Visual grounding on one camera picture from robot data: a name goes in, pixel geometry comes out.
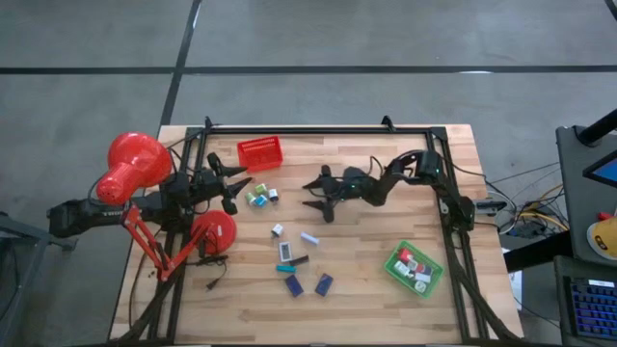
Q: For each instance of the blue and white charger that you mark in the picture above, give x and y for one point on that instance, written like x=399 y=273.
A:
x=260 y=201

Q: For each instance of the green and white charger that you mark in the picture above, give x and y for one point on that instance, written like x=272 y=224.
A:
x=260 y=189
x=250 y=198

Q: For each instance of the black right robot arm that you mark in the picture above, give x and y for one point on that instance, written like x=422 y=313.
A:
x=390 y=182

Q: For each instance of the backlit keyboard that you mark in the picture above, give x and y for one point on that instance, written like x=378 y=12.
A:
x=595 y=308

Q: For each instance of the teal plastic box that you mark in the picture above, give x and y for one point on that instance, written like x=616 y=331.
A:
x=286 y=269

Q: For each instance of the green plastic mesh basket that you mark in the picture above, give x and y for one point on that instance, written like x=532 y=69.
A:
x=390 y=264

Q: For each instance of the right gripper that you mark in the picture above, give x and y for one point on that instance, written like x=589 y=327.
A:
x=347 y=185

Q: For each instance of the dark blue plastic box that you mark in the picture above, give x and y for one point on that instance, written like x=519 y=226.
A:
x=324 y=285
x=293 y=285

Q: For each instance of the red plastic mesh basket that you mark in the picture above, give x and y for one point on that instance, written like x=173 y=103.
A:
x=260 y=155

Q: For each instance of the yellow round device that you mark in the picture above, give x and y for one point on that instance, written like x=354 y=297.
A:
x=602 y=238

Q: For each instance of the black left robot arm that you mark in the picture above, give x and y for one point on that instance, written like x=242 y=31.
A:
x=82 y=217

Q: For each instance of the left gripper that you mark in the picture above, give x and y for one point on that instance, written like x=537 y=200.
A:
x=212 y=183

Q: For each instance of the white cube charger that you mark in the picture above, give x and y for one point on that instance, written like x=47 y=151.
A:
x=277 y=230

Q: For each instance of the red desk lamp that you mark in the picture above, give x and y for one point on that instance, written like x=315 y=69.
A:
x=135 y=161

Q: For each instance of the black aluminium table frame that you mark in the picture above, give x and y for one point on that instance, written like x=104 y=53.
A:
x=313 y=130

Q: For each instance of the black desk beam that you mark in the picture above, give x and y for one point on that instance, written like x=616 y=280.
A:
x=535 y=253

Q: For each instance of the black frame clamp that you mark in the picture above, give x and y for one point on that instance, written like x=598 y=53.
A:
x=208 y=121
x=387 y=123

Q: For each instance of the black plastic box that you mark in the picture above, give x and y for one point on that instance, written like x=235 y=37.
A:
x=299 y=261

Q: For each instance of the white and black charger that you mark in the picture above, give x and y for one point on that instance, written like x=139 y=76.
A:
x=273 y=194

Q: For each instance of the grey metal stand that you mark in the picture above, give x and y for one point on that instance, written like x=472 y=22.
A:
x=29 y=236

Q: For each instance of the small round white item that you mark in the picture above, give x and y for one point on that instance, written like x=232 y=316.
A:
x=421 y=287

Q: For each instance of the white digital clock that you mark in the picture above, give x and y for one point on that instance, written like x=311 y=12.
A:
x=310 y=238
x=285 y=251

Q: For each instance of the black pole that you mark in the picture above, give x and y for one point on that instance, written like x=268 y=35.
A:
x=598 y=127

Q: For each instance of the white cube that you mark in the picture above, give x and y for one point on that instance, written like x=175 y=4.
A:
x=423 y=277

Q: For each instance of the tablet with blue screen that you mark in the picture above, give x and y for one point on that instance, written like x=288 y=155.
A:
x=605 y=168

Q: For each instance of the grey operator desk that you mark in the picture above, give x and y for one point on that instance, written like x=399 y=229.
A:
x=569 y=202

